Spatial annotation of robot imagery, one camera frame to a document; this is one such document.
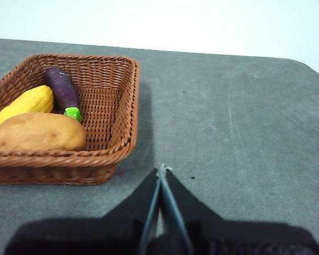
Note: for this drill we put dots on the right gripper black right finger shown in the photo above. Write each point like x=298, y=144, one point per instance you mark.
x=228, y=239

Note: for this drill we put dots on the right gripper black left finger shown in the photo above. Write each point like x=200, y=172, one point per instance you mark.
x=95, y=236

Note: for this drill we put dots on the purple eggplant green stem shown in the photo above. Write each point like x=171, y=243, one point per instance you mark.
x=63, y=90

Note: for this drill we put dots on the yellow corn cob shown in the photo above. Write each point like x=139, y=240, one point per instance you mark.
x=29, y=102

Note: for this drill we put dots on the brown potato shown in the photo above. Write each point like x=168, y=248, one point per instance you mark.
x=37, y=132

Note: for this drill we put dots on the brown wicker basket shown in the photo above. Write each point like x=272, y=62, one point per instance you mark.
x=106, y=106

